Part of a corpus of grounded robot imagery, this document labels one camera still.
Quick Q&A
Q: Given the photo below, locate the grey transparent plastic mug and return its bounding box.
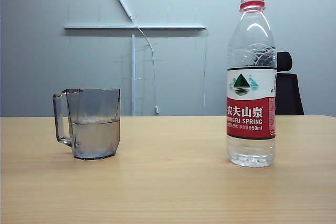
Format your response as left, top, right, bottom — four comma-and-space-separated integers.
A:
52, 88, 122, 161

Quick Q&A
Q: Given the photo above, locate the clear red-label water bottle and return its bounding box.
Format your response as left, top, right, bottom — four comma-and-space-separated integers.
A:
226, 0, 278, 168

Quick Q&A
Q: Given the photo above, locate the vertical white wall trunking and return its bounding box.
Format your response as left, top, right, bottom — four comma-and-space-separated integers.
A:
131, 34, 137, 116

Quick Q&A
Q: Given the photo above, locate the horizontal white wall trunking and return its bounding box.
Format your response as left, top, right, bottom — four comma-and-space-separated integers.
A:
64, 24, 208, 31

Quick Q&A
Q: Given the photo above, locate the black office chair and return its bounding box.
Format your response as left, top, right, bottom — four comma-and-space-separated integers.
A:
275, 51, 306, 116

